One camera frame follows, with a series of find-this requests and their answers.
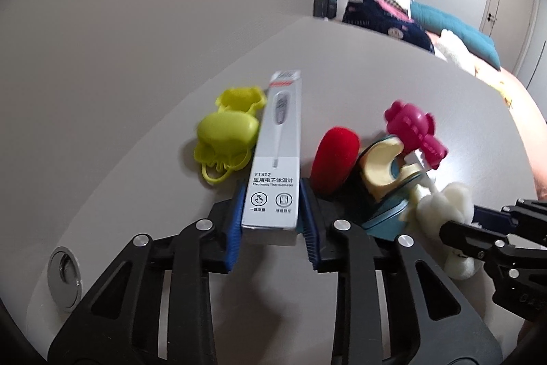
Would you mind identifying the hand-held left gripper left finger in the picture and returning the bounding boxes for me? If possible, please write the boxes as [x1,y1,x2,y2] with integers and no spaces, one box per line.
[47,177,249,365]

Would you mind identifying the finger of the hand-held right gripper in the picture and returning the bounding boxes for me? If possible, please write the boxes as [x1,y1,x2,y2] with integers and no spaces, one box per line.
[438,220,509,261]
[472,199,547,236]

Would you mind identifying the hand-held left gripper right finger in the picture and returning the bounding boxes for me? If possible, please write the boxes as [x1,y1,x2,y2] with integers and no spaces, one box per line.
[299,177,503,365]

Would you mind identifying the white thermometer box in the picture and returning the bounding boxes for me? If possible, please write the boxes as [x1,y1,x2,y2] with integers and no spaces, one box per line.
[240,70,305,247]

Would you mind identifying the red oval plush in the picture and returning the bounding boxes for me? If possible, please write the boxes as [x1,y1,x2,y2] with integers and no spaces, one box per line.
[311,126,362,195]

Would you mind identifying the cream and grey plastic holder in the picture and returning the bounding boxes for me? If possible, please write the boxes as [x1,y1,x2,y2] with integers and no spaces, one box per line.
[342,136,437,242]

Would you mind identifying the pink plastic toy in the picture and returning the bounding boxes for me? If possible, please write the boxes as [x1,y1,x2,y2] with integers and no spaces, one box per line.
[383,100,449,169]

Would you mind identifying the yellow-green bear-shaped toy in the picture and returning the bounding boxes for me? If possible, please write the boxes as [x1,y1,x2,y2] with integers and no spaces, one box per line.
[215,86,268,118]

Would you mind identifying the white goose plush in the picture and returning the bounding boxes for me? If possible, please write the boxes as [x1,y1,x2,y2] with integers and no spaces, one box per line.
[433,29,477,75]

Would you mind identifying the metal table grommet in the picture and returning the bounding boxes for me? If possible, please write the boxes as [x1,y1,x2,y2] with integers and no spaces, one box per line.
[47,246,82,311]

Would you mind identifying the teal cushion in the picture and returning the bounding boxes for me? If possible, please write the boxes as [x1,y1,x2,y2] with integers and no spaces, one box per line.
[409,1,502,70]

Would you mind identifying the navy printed blanket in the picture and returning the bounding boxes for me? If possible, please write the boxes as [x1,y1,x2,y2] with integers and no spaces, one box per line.
[342,0,436,54]

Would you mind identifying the pink cloth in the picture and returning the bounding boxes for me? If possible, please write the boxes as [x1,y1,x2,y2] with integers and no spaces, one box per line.
[378,0,411,21]

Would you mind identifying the yellow-green oval toy with ring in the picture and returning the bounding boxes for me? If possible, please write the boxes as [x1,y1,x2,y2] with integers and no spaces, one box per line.
[193,112,261,184]

